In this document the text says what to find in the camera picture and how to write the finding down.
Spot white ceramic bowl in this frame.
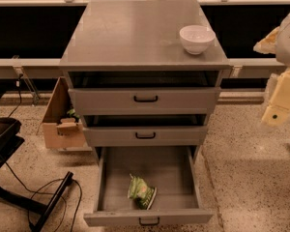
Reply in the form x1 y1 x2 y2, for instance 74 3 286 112
179 25 216 55

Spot grey horizontal railing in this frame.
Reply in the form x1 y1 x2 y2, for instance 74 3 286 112
0 58 285 79

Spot green jalapeno chip bag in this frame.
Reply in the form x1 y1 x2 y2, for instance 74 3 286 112
128 174 158 210

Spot open cardboard box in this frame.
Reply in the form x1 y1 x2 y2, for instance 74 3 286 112
42 77 86 149

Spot bottom grey drawer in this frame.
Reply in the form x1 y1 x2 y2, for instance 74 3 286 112
84 146 213 226

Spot black stand frame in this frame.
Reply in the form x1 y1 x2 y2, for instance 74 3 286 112
0 90 74 232

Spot grey drawer cabinet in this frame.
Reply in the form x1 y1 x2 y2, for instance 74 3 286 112
58 0 232 157

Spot top grey drawer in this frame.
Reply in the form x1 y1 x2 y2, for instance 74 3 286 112
69 88 220 115

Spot black floor cable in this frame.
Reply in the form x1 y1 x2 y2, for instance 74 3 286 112
3 72 83 232

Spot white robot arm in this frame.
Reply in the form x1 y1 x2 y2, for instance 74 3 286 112
253 13 290 127

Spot middle grey drawer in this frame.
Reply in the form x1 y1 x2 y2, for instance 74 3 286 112
83 126 207 147

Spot grey drawer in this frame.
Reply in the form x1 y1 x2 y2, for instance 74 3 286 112
84 146 213 226
83 126 207 147
69 88 220 115

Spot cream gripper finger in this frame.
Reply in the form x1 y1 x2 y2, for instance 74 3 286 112
261 105 289 127

